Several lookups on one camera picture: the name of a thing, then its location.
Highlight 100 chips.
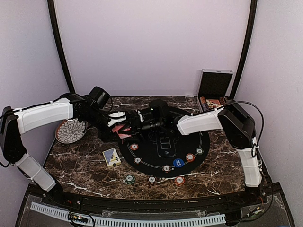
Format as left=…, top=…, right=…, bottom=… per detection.
left=162, top=165, right=171, bottom=173

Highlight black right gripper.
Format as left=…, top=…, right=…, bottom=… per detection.
left=119, top=116, right=164, bottom=142

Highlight red 5 chips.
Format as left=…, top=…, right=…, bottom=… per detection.
left=186, top=153, right=195, bottom=162
left=130, top=143, right=139, bottom=151

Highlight purple 500 chip roll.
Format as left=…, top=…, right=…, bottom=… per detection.
left=201, top=103, right=210, bottom=112

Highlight black front table rail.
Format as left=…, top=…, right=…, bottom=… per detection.
left=23, top=182, right=285, bottom=215

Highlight black frame post left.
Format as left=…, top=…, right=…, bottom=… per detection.
left=47, top=0, right=75, bottom=93

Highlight floral ceramic plate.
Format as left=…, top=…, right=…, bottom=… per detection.
left=55, top=119, right=88, bottom=144

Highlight red 5 chip stack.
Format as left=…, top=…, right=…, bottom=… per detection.
left=174, top=176, right=185, bottom=186

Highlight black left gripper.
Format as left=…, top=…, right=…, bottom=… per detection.
left=81, top=108, right=122, bottom=142

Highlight white cable duct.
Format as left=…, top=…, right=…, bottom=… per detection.
left=30, top=202, right=226, bottom=227

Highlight green chip stack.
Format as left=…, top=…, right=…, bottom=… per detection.
left=125, top=175, right=136, bottom=185

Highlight yellow card box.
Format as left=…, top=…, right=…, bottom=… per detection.
left=102, top=148, right=122, bottom=169

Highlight green chips mat edge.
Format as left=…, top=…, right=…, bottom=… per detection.
left=196, top=148, right=204, bottom=155

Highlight red back card deck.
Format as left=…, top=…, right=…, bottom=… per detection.
left=112, top=124, right=131, bottom=139

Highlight black frame post right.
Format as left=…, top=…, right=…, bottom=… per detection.
left=230, top=0, right=258, bottom=99

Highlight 100 chips mat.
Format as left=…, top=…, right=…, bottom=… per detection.
left=134, top=157, right=142, bottom=165

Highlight round black poker mat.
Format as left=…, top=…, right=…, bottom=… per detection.
left=118, top=131, right=210, bottom=178

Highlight black frame post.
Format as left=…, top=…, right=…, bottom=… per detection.
left=47, top=0, right=75, bottom=93
left=230, top=0, right=258, bottom=99

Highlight wrapped brown 100 chip roll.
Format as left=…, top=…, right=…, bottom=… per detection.
left=219, top=97, right=228, bottom=105

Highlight aluminium poker case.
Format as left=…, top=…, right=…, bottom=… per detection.
left=197, top=69, right=233, bottom=111

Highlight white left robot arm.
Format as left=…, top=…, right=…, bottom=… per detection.
left=0, top=87, right=126, bottom=206

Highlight boxed card deck in case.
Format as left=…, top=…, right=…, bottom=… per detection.
left=206, top=99, right=221, bottom=109

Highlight blue small blind button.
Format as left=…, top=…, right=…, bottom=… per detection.
left=173, top=158, right=184, bottom=168

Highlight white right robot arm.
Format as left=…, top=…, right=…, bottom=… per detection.
left=126, top=100, right=262, bottom=205

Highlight black orange 100 chip stack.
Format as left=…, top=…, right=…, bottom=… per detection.
left=147, top=176, right=157, bottom=184

